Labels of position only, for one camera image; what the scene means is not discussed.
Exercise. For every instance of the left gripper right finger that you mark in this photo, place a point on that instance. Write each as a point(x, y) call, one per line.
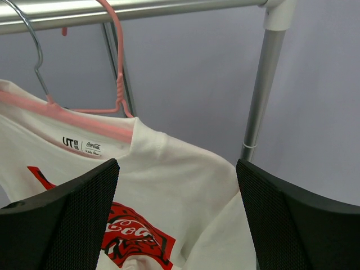
point(293, 228)

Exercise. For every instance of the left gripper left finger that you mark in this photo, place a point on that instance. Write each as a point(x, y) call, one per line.
point(61, 228)

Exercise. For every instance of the pink plastic hanger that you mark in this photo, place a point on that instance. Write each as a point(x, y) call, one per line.
point(53, 110)

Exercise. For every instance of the white Coca-Cola t-shirt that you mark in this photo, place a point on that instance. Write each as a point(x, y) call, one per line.
point(176, 206)

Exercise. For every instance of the silver clothes rack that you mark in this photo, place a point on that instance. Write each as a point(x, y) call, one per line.
point(189, 75)

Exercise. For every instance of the pink wire hanger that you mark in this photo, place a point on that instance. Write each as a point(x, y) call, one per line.
point(120, 99)

